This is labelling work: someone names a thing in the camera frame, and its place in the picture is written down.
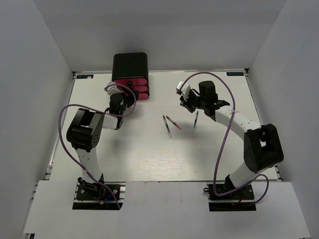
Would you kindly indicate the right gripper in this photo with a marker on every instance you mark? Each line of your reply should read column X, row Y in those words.
column 187, row 103

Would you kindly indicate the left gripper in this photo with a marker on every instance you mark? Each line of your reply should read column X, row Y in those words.
column 130, row 98

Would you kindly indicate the pink top drawer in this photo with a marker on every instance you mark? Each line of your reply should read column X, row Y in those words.
column 131, row 81

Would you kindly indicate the pink drawer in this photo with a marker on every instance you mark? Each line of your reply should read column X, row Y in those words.
column 141, row 95
column 139, row 88
column 131, row 81

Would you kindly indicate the pink bottom drawer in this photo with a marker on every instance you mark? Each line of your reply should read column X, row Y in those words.
column 141, row 95

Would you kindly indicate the red pen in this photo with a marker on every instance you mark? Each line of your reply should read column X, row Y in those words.
column 174, row 123

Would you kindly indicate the black drawer cabinet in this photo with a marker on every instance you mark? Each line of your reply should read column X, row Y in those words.
column 131, row 65

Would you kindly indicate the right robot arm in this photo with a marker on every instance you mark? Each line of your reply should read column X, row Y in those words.
column 262, row 147

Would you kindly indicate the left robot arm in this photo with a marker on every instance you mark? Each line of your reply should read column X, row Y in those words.
column 85, row 130

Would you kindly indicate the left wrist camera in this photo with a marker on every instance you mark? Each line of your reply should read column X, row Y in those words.
column 112, row 89

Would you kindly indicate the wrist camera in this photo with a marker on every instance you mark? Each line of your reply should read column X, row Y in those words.
column 112, row 89
column 183, row 89

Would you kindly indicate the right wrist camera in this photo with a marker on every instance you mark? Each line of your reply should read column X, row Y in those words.
column 183, row 89

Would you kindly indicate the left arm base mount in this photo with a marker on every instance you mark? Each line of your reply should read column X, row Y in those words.
column 102, row 200

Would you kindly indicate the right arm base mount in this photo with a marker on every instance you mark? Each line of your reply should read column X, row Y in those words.
column 239, row 201

